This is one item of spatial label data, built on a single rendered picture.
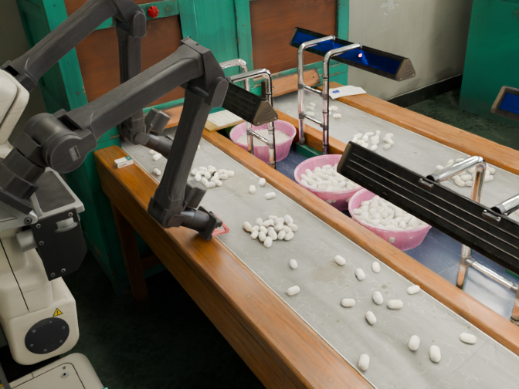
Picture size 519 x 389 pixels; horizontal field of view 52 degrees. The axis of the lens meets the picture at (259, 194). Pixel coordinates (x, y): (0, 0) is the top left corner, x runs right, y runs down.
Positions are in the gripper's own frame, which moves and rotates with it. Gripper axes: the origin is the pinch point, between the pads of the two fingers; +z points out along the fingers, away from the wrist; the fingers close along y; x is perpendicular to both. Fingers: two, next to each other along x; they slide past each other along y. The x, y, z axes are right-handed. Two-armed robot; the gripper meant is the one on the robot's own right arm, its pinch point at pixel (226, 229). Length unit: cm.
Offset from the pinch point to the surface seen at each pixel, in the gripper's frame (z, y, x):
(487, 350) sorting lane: 19, -73, -13
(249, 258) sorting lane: 0.3, -14.2, 1.8
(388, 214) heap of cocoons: 37, -20, -27
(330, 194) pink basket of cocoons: 29.2, -3.3, -22.9
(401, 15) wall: 191, 163, -147
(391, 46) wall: 196, 162, -126
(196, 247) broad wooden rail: -9.6, -3.3, 6.6
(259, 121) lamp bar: -6.8, 2.2, -32.6
